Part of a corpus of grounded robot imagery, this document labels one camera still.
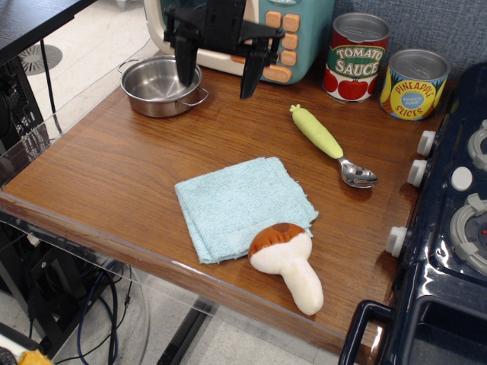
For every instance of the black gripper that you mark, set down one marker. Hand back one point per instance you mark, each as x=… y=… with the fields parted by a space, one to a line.
x=219 y=26

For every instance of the light blue towel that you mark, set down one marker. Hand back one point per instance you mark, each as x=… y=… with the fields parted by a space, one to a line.
x=225 y=209

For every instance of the small steel pot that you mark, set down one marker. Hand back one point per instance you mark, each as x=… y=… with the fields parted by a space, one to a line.
x=155 y=90

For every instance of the toy microwave teal cream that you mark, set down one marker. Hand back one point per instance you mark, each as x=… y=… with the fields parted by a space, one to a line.
x=306 y=25

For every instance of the tomato sauce can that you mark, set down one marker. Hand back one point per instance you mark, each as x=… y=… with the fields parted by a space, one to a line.
x=357 y=47

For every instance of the pineapple slices can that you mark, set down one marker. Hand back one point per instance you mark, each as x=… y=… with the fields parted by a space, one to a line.
x=414 y=83

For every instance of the black desk at left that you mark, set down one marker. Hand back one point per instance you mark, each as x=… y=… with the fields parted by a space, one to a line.
x=24 y=23

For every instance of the plush mushroom toy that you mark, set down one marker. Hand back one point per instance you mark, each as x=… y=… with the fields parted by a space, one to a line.
x=284 y=249

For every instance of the dark blue toy stove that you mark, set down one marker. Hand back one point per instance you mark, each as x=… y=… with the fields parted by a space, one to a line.
x=438 y=313

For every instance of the yellow fuzzy object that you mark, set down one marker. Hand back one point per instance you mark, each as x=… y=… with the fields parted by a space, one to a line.
x=34 y=358

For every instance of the green handled metal spoon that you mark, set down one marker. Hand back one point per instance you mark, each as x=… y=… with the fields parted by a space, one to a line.
x=352 y=174

